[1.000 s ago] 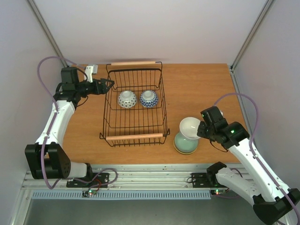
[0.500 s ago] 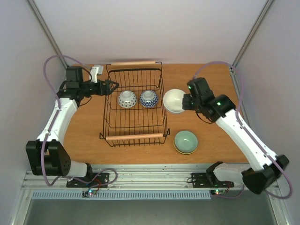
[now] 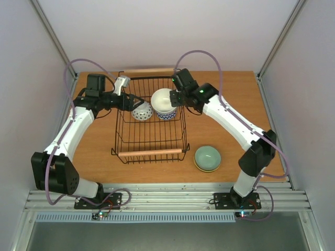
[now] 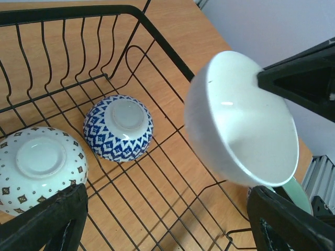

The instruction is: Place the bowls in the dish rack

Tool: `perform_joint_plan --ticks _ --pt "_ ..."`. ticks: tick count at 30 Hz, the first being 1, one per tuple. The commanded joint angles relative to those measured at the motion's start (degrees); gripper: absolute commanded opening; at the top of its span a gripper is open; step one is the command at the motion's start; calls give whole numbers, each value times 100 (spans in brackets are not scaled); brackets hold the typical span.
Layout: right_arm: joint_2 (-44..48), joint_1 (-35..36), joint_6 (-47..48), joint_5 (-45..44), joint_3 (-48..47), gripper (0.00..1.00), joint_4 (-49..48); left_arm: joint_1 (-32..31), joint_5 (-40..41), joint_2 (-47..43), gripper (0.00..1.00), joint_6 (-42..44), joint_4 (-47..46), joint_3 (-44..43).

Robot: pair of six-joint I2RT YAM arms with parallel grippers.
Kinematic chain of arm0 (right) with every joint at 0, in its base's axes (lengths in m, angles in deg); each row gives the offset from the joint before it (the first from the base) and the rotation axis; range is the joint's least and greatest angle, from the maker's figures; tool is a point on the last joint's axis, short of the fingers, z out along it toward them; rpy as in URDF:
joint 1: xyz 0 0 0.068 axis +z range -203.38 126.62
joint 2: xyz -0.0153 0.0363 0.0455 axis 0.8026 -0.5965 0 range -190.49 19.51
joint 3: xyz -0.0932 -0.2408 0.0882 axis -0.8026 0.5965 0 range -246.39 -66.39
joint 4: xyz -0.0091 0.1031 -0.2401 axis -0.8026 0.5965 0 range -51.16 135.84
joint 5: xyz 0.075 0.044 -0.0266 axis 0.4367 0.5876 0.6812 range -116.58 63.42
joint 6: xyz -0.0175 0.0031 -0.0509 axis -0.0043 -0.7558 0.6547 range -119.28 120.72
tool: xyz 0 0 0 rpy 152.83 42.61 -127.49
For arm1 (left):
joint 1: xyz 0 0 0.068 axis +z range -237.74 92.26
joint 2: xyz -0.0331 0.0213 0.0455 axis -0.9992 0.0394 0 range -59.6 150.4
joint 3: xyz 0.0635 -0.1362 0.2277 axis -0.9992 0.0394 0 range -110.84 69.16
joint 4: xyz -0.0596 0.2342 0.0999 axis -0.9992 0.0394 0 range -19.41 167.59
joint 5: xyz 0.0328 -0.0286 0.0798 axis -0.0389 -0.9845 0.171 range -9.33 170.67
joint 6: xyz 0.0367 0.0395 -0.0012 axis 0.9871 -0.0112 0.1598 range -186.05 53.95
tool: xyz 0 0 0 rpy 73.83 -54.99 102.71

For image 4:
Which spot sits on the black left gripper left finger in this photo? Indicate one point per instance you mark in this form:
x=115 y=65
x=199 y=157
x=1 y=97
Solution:
x=54 y=224

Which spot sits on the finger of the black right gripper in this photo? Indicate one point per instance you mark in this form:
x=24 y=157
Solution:
x=322 y=46
x=313 y=90

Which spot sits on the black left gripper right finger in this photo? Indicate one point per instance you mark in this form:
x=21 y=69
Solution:
x=278 y=224

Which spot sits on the white bowl brown diamonds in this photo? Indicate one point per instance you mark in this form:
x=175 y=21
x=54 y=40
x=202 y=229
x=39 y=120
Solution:
x=36 y=163

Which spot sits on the white ceramic bowl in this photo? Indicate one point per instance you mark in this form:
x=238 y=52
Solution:
x=243 y=133

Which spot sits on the blue patterned bowl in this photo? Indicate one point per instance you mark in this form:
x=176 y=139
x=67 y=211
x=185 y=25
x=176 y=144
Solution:
x=118 y=128

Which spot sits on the black wire dish rack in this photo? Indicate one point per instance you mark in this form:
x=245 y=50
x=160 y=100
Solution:
x=60 y=63

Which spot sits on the pale green bowl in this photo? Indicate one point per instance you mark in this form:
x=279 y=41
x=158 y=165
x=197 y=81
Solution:
x=294 y=191

